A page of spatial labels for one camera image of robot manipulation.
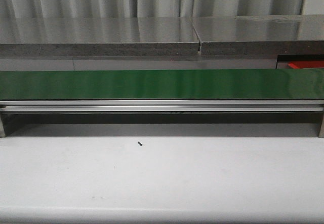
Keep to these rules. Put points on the green conveyor belt unit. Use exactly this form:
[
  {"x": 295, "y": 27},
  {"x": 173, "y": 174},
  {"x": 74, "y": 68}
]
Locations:
[{"x": 161, "y": 91}]

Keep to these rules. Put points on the grey stone counter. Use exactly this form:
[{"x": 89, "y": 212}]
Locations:
[
  {"x": 31, "y": 44},
  {"x": 262, "y": 41}
]

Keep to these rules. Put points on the grey stone counter right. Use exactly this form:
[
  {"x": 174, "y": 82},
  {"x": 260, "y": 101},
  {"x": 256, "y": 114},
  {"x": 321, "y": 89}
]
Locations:
[{"x": 262, "y": 41}]

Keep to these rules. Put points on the grey stone counter left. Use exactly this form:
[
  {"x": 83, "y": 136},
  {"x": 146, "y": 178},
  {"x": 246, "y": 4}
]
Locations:
[{"x": 31, "y": 44}]

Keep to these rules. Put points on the red plastic tray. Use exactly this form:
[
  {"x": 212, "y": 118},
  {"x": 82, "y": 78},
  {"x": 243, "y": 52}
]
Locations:
[{"x": 313, "y": 64}]

